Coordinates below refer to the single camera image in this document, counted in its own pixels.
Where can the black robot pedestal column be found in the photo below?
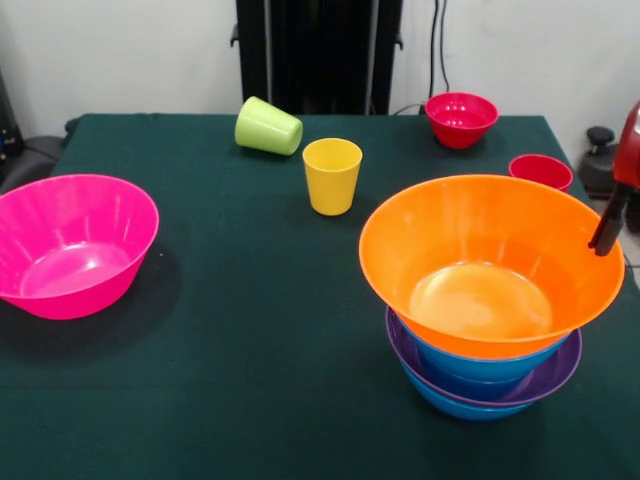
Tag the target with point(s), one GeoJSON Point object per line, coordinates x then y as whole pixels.
{"type": "Point", "coordinates": [320, 50]}

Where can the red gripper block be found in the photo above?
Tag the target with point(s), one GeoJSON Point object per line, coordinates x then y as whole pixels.
{"type": "Point", "coordinates": [630, 155]}

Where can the blue plastic bowl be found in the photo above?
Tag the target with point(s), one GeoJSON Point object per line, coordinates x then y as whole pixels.
{"type": "Point", "coordinates": [460, 410]}
{"type": "Point", "coordinates": [475, 370]}

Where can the red plastic cup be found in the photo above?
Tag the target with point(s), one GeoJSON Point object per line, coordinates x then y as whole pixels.
{"type": "Point", "coordinates": [540, 170]}

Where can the dark green tablecloth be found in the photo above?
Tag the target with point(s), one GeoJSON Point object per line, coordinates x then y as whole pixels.
{"type": "Point", "coordinates": [250, 400]}

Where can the green plastic cup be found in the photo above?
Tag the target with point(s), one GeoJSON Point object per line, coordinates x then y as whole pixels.
{"type": "Point", "coordinates": [267, 127]}

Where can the black computer tower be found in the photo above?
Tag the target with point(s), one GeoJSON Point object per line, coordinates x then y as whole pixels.
{"type": "Point", "coordinates": [7, 125]}

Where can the yellow plastic cup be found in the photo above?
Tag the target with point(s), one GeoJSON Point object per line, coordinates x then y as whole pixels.
{"type": "Point", "coordinates": [332, 185]}

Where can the purple plastic bowl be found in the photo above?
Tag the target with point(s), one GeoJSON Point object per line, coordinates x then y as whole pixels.
{"type": "Point", "coordinates": [555, 375]}

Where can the small teal blue bowl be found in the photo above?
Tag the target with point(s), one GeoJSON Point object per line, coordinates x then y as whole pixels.
{"type": "Point", "coordinates": [475, 391]}

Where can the large pink plastic bowl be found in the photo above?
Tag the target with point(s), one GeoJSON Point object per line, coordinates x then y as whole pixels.
{"type": "Point", "coordinates": [75, 245]}

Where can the small red plastic bowl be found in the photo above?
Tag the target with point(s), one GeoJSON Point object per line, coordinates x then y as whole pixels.
{"type": "Point", "coordinates": [462, 125]}

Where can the large orange plastic bowl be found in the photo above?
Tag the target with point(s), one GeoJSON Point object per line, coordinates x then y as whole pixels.
{"type": "Point", "coordinates": [450, 240]}

